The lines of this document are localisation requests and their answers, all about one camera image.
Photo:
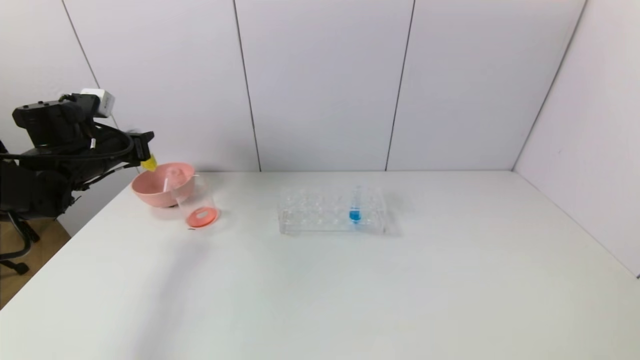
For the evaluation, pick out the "pink plastic bowl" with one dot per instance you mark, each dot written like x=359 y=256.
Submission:
x=155 y=192

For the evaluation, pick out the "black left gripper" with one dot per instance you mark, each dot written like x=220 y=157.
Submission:
x=145 y=143

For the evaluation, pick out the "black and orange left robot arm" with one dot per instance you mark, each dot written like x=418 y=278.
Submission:
x=40 y=170

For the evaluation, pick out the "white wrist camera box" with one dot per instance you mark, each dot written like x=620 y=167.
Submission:
x=100 y=102

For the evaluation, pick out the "clear acrylic test tube rack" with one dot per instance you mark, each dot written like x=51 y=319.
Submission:
x=315 y=215

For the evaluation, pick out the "black tripod stand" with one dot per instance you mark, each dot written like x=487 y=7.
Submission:
x=17 y=245

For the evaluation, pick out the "test tube with yellow pigment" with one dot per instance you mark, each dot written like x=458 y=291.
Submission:
x=149 y=163

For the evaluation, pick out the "test tube with blue pigment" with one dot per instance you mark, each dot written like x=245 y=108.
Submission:
x=354 y=215

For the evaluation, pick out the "test tube with red pigment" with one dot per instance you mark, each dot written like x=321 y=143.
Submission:
x=171 y=181

